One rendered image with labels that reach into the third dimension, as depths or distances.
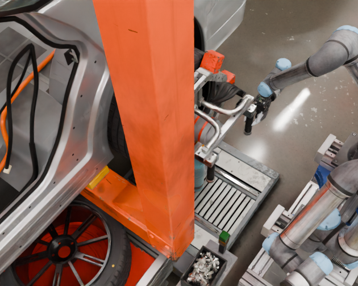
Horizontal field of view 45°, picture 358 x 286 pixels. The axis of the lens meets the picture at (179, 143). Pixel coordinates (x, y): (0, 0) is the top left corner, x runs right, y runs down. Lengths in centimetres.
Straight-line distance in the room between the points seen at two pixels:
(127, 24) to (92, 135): 106
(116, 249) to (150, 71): 139
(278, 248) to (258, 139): 169
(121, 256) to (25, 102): 87
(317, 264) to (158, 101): 73
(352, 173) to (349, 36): 75
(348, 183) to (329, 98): 212
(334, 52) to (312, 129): 145
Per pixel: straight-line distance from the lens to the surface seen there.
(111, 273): 222
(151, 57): 96
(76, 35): 162
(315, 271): 145
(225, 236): 208
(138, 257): 247
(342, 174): 143
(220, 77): 215
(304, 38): 391
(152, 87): 105
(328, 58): 190
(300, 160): 312
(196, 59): 203
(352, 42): 198
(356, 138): 228
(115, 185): 220
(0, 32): 253
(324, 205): 147
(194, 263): 217
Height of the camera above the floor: 259
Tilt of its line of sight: 56 degrees down
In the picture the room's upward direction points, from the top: 3 degrees counter-clockwise
